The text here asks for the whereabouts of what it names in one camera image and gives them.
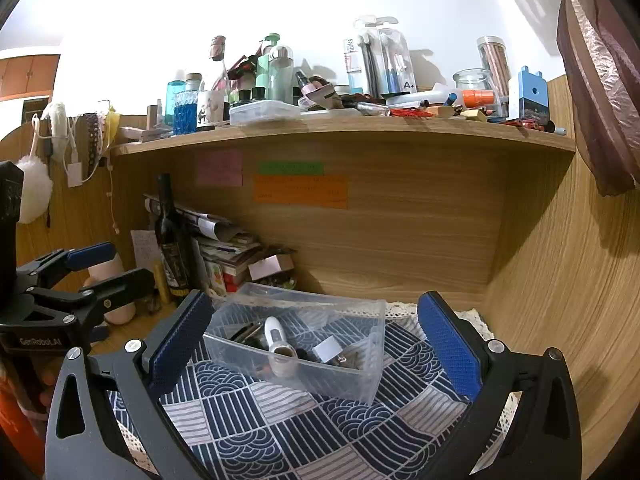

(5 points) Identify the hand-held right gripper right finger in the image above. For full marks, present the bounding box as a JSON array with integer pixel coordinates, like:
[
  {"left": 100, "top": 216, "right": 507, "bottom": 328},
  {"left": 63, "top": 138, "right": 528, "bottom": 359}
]
[{"left": 417, "top": 291, "right": 583, "bottom": 480}]

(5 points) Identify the pink cosmetic tube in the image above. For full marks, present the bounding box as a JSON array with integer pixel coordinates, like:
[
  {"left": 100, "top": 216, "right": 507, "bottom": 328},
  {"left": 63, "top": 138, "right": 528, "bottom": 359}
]
[{"left": 295, "top": 71, "right": 336, "bottom": 108}]

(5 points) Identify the mauve striped curtain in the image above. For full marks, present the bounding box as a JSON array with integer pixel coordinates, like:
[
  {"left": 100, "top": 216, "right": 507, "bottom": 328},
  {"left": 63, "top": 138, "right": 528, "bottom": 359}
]
[{"left": 475, "top": 0, "right": 640, "bottom": 197}]

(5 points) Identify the orange marker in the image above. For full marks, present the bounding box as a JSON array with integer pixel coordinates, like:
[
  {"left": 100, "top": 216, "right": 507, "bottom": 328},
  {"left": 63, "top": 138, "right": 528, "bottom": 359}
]
[{"left": 460, "top": 90, "right": 496, "bottom": 108}]

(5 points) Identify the green sticky note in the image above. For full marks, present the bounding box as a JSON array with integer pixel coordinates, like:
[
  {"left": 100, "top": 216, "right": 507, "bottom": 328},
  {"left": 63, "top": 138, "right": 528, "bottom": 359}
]
[{"left": 258, "top": 161, "right": 325, "bottom": 177}]

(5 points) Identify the black patterned headband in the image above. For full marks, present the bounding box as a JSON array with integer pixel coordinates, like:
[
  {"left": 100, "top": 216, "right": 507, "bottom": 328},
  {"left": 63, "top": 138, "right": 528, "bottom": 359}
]
[{"left": 82, "top": 112, "right": 103, "bottom": 181}]

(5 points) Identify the toothbrush package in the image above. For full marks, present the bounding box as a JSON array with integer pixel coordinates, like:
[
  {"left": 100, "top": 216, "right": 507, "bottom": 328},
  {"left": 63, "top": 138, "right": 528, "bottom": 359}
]
[{"left": 342, "top": 16, "right": 418, "bottom": 97}]

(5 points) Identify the black and gold handle tool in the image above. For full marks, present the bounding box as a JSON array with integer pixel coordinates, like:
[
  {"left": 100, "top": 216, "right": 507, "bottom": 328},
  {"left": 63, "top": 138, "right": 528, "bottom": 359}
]
[{"left": 227, "top": 321, "right": 268, "bottom": 348}]

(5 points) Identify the blue pencil sharpener box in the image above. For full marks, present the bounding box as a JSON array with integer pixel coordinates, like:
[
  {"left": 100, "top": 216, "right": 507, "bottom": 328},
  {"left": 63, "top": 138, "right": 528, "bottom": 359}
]
[{"left": 509, "top": 66, "right": 549, "bottom": 123}]

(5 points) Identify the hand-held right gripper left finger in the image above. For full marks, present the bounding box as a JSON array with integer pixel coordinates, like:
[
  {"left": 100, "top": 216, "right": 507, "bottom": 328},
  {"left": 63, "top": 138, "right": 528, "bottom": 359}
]
[{"left": 44, "top": 290, "right": 215, "bottom": 480}]

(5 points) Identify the stack of books and papers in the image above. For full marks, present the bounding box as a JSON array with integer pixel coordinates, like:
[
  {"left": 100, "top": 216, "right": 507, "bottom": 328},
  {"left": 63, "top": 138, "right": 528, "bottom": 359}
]
[{"left": 197, "top": 232, "right": 261, "bottom": 293}]

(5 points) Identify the rolled magazine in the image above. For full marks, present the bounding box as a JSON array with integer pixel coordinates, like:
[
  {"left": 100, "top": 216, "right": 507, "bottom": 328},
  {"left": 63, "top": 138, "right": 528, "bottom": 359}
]
[{"left": 144, "top": 192, "right": 236, "bottom": 241}]

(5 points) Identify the blue patterned table cloth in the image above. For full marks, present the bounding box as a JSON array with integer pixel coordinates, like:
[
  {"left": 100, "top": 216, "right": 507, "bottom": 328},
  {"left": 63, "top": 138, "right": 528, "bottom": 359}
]
[{"left": 107, "top": 302, "right": 521, "bottom": 480}]

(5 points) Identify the white handheld thermometer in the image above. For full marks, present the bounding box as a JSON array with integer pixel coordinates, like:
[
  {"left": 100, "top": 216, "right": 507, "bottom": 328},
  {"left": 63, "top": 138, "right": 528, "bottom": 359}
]
[{"left": 262, "top": 316, "right": 301, "bottom": 378}]

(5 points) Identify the wooden cabinet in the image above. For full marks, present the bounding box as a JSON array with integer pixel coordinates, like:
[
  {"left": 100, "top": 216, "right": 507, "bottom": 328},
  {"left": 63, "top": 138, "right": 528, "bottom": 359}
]
[{"left": 0, "top": 55, "right": 61, "bottom": 101}]

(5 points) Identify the wooden shelf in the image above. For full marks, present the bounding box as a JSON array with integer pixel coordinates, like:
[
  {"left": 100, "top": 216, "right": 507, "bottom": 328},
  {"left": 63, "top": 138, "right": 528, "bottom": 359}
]
[{"left": 110, "top": 112, "right": 577, "bottom": 158}]

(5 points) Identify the blue mouthwash bottle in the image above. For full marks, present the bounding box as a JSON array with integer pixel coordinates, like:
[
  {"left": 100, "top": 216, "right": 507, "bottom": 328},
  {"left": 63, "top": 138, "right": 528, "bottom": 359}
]
[{"left": 165, "top": 71, "right": 187, "bottom": 126}]

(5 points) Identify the glass bottle with white label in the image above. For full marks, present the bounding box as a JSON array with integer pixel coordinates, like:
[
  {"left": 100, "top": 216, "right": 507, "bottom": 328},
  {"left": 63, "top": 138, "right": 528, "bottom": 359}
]
[{"left": 197, "top": 36, "right": 231, "bottom": 126}]

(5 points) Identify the clear tube of pencils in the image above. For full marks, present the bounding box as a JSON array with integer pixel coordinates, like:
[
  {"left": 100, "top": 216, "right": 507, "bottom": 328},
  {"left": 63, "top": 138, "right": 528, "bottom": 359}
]
[{"left": 476, "top": 36, "right": 512, "bottom": 96}]

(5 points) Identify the white bath puff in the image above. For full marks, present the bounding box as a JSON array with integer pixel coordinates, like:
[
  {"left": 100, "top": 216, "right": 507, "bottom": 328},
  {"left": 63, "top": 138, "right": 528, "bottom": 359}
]
[{"left": 15, "top": 155, "right": 53, "bottom": 225}]

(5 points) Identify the person's left hand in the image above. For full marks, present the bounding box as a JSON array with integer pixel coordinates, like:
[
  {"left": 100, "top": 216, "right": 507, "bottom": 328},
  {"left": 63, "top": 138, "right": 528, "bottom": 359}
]
[{"left": 30, "top": 366, "right": 58, "bottom": 408}]

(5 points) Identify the white plastic cap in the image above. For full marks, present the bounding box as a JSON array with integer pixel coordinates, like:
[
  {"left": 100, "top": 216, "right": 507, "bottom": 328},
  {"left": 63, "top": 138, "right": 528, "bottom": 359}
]
[{"left": 312, "top": 336, "right": 346, "bottom": 363}]

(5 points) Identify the clear bottle with metal cap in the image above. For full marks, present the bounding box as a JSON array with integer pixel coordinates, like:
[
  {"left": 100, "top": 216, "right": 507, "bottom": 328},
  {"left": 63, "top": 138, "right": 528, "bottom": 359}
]
[{"left": 268, "top": 45, "right": 295, "bottom": 103}]

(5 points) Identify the small white cardboard box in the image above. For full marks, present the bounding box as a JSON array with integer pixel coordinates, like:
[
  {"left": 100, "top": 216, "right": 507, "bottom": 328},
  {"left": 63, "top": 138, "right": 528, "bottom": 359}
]
[{"left": 248, "top": 254, "right": 296, "bottom": 281}]

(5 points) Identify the yellow headband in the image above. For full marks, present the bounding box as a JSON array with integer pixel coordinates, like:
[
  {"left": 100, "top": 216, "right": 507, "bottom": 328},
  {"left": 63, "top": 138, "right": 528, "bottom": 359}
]
[{"left": 102, "top": 107, "right": 121, "bottom": 153}]

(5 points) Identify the blue crystal bottle with cork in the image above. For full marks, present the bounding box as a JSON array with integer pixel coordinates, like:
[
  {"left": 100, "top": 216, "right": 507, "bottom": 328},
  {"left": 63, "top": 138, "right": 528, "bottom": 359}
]
[{"left": 172, "top": 72, "right": 203, "bottom": 135}]

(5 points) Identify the yellow tube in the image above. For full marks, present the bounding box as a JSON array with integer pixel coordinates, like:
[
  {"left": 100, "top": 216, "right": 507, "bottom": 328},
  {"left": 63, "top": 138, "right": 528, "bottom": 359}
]
[{"left": 154, "top": 262, "right": 171, "bottom": 303}]

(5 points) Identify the pink rounded cylinder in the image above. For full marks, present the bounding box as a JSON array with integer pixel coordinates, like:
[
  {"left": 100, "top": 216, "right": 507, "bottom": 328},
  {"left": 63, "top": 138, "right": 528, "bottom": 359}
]
[{"left": 82, "top": 252, "right": 137, "bottom": 326}]

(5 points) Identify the green pump bottle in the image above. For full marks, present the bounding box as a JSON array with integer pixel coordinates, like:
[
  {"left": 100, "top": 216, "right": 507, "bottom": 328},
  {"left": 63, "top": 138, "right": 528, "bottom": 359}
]
[{"left": 255, "top": 33, "right": 281, "bottom": 101}]

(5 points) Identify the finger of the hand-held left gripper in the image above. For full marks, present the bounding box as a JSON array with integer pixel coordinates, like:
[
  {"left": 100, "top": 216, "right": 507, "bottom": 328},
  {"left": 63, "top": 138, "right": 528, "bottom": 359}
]
[
  {"left": 25, "top": 267, "right": 156, "bottom": 328},
  {"left": 17, "top": 241, "right": 117, "bottom": 291}
]

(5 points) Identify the pink sticky note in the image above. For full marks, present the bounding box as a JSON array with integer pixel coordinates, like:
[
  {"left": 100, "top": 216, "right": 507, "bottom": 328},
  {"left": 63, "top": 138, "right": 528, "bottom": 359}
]
[{"left": 196, "top": 149, "right": 244, "bottom": 187}]

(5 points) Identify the dark wine bottle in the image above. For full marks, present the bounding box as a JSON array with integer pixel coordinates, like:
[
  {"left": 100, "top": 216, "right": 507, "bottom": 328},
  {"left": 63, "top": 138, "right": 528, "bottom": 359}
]
[{"left": 154, "top": 173, "right": 193, "bottom": 303}]

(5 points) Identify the glass jar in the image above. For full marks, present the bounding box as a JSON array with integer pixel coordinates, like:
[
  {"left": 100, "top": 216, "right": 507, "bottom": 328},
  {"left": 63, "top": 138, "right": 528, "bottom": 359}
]
[{"left": 453, "top": 68, "right": 496, "bottom": 98}]

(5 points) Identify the clear lidded container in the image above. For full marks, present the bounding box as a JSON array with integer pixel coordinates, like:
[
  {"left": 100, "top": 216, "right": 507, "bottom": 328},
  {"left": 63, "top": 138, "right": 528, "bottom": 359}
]
[{"left": 229, "top": 100, "right": 302, "bottom": 126}]

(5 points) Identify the orange sticky note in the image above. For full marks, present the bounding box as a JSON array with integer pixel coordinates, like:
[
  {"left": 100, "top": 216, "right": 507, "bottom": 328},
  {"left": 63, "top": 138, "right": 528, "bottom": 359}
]
[{"left": 252, "top": 175, "right": 348, "bottom": 209}]

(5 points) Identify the handwritten paper note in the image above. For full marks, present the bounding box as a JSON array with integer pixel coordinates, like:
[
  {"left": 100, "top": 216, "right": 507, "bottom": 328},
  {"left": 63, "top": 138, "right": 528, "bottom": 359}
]
[{"left": 131, "top": 230, "right": 161, "bottom": 288}]

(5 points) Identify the white mesh cloth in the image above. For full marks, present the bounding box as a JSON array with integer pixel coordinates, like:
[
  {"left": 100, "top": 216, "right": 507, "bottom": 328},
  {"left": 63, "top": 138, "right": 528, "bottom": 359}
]
[{"left": 42, "top": 102, "right": 71, "bottom": 161}]

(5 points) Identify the clear plastic storage box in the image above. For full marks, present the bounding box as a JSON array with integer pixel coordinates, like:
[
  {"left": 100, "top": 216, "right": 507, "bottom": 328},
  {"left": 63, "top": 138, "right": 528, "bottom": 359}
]
[{"left": 202, "top": 282, "right": 388, "bottom": 406}]

